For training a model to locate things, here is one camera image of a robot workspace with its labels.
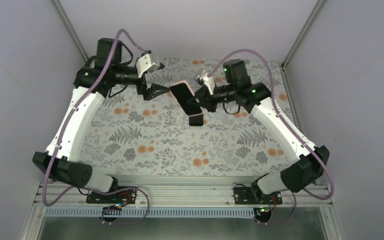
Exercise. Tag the black phone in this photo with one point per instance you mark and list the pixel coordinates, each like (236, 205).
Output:
(196, 120)
(187, 97)

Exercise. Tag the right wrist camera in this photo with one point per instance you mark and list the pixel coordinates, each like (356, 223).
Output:
(204, 79)

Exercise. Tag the clear phone case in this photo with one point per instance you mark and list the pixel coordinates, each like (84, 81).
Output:
(176, 115)

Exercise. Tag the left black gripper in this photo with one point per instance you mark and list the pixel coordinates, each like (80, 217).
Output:
(149, 93)

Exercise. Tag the floral table mat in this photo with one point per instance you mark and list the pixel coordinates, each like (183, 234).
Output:
(131, 136)

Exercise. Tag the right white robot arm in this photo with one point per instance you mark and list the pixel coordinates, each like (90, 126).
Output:
(308, 160)

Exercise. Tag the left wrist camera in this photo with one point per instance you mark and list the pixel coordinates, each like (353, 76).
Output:
(146, 63)

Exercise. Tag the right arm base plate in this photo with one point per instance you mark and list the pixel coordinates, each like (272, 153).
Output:
(252, 195)

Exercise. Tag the grey slotted cable duct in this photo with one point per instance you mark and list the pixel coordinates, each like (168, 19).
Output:
(154, 212)

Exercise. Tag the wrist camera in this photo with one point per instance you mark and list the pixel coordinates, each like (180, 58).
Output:
(146, 63)
(204, 79)

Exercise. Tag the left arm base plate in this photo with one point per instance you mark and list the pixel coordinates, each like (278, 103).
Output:
(124, 195)

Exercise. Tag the aluminium mounting rail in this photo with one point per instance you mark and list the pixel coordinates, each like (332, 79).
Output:
(190, 191)

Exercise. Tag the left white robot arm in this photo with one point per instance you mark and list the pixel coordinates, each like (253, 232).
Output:
(92, 85)

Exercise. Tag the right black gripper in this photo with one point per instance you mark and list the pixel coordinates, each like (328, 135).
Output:
(205, 96)

